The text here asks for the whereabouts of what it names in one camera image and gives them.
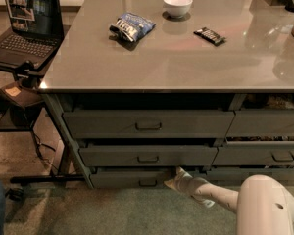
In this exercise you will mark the blue chip bag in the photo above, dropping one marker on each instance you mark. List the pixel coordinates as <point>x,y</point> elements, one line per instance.
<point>131,27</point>

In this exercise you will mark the black laptop stand cart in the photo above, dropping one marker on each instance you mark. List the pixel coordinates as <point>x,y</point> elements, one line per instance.
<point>63,168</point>

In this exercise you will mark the black open laptop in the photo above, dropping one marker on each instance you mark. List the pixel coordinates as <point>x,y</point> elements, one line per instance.
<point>36,33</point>

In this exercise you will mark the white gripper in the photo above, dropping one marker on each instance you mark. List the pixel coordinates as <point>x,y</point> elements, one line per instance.
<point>196,188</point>

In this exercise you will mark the black candy bar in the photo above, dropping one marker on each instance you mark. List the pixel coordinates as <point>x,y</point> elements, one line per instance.
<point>210,36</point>

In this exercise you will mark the grey cabinet frame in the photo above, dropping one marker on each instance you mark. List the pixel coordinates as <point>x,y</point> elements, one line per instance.
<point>226,102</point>

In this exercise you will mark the grey drawer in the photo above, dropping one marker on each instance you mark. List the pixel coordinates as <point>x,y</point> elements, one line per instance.
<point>149,155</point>
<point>233,176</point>
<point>255,153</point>
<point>262,123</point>
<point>148,123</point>
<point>137,177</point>

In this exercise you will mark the black bag with note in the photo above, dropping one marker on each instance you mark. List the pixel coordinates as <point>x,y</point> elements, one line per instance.
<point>25,103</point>

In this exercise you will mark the white ceramic bowl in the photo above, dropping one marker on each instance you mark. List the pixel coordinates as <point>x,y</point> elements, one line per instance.
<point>177,8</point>

